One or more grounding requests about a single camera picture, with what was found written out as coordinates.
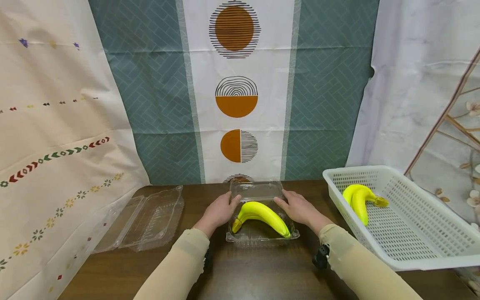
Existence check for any person's right hand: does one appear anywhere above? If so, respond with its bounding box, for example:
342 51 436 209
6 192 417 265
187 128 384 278
273 189 335 236

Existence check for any person's left hand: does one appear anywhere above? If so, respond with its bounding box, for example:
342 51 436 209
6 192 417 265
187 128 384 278
192 191 243 238

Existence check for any clear plastic clamshell container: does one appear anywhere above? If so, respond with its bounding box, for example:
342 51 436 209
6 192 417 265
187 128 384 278
92 185 185 254
225 179 301 243

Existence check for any person's right forearm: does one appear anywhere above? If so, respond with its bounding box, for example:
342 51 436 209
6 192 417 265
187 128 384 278
318 224 424 300

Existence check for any person's left forearm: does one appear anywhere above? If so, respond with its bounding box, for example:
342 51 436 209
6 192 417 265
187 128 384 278
133 228 211 300

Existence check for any yellow banana bunch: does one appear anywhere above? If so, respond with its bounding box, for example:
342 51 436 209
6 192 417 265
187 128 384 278
341 183 390 227
231 201 292 239

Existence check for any black wrist band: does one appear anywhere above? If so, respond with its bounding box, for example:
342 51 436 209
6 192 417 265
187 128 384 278
312 244 331 270

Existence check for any white plastic basket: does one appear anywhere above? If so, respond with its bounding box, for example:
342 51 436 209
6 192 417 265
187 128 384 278
322 165 480 272

